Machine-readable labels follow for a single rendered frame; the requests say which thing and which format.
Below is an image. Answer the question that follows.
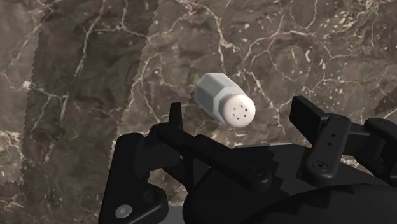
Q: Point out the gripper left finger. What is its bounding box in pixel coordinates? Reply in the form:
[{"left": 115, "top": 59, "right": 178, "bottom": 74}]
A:
[{"left": 98, "top": 102, "right": 274, "bottom": 224}]

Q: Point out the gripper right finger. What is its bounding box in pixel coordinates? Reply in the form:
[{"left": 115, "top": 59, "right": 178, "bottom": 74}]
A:
[{"left": 289, "top": 95, "right": 397, "bottom": 187}]

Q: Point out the white salt shaker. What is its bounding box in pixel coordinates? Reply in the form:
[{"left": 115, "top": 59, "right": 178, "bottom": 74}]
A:
[{"left": 194, "top": 72, "right": 256, "bottom": 129}]

